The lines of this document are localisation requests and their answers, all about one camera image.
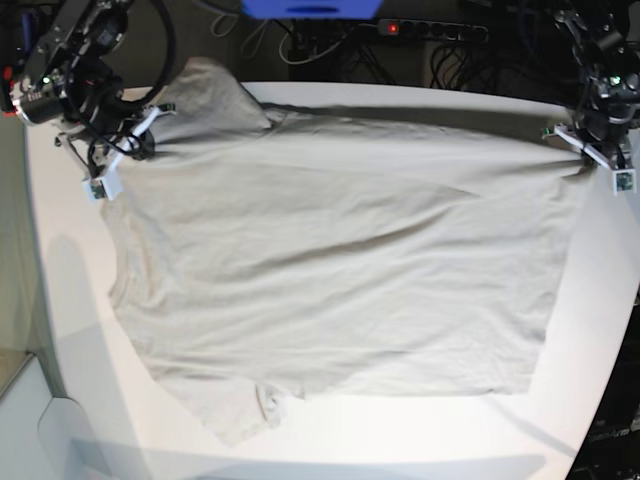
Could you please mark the black power strip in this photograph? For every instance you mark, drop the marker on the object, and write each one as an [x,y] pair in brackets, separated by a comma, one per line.
[435,31]

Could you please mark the beige t-shirt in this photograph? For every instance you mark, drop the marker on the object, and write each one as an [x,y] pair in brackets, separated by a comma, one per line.
[265,253]

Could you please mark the blue plastic box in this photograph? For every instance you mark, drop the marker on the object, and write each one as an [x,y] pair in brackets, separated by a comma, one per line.
[311,9]

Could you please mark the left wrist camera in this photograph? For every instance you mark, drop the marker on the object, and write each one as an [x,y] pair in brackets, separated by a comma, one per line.
[624,181]

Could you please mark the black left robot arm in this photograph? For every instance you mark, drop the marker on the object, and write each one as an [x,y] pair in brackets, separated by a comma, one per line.
[608,71]

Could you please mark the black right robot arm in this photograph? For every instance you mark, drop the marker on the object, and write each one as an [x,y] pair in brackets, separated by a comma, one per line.
[61,77]

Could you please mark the red and blue clamp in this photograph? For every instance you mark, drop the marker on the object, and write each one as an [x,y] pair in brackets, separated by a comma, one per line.
[8,93]

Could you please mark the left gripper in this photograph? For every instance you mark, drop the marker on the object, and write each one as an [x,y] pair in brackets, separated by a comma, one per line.
[607,154]

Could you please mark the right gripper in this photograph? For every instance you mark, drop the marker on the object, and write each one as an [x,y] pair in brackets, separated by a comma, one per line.
[132,138]

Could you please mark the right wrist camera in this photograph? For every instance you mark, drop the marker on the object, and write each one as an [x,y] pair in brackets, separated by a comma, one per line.
[105,187]

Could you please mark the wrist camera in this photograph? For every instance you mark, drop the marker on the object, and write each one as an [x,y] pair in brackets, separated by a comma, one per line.
[624,181]
[105,187]

